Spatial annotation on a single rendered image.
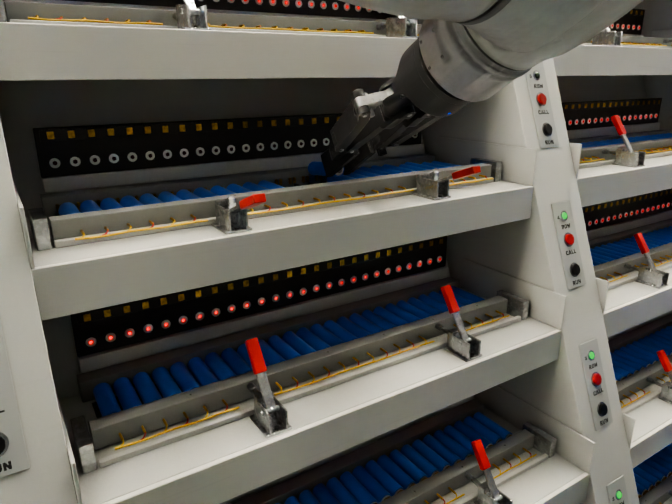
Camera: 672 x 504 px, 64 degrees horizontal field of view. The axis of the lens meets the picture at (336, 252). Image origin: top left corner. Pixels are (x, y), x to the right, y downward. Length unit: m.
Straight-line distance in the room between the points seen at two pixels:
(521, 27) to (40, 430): 0.46
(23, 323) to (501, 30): 0.41
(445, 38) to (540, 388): 0.56
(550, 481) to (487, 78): 0.56
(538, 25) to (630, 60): 0.67
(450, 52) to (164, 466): 0.43
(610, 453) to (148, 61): 0.77
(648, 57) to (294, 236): 0.75
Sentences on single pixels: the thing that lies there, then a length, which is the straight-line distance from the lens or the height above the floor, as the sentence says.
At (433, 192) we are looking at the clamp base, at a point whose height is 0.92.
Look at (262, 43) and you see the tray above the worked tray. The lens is 0.60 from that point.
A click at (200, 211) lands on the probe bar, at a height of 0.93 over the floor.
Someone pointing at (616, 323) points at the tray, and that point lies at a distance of 0.92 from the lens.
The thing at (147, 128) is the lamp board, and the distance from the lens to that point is 0.69.
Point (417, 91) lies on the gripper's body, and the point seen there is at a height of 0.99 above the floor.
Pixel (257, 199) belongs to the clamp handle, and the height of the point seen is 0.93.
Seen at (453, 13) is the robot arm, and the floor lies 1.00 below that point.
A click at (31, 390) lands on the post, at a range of 0.50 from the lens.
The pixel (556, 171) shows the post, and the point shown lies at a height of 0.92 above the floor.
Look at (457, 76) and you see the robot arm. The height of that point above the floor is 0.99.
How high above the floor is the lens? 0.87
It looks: level
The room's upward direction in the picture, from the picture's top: 11 degrees counter-clockwise
